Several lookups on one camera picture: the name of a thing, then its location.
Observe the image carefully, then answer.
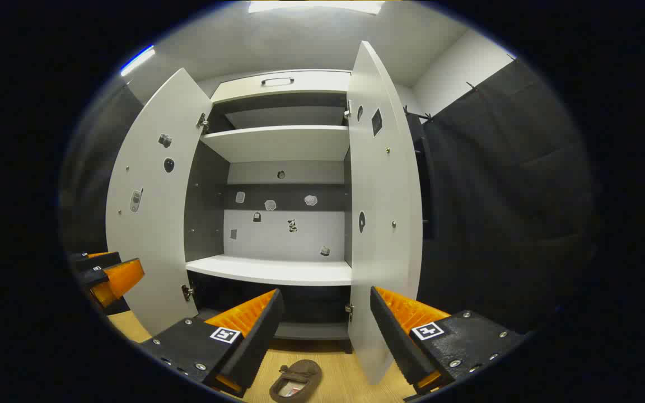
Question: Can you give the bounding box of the white cabinet drawer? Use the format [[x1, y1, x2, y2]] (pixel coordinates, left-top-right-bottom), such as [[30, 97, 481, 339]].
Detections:
[[211, 70, 352, 104]]

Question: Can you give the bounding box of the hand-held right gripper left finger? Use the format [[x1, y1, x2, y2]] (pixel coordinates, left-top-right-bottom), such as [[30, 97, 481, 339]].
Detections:
[[138, 288, 285, 399]]

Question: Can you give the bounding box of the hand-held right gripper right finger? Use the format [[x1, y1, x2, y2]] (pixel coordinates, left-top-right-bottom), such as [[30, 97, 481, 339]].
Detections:
[[370, 286, 527, 399]]

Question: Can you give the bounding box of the white cabinet door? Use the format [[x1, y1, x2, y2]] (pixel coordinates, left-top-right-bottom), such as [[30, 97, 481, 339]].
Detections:
[[105, 68, 214, 336], [347, 40, 434, 386]]

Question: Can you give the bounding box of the wide ceiling light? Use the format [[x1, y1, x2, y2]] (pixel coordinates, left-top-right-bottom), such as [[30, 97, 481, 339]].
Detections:
[[249, 0, 385, 15]]

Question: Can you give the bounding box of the brown fuzzy shoe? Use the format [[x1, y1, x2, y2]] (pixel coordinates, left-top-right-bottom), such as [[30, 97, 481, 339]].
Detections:
[[269, 359, 323, 403]]

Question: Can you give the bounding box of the narrow ceiling light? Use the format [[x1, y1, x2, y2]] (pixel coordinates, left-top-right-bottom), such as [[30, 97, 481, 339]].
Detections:
[[120, 46, 156, 77]]

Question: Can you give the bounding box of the black backdrop cloth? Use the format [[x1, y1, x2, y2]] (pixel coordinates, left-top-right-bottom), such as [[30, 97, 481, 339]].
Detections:
[[58, 56, 600, 336]]

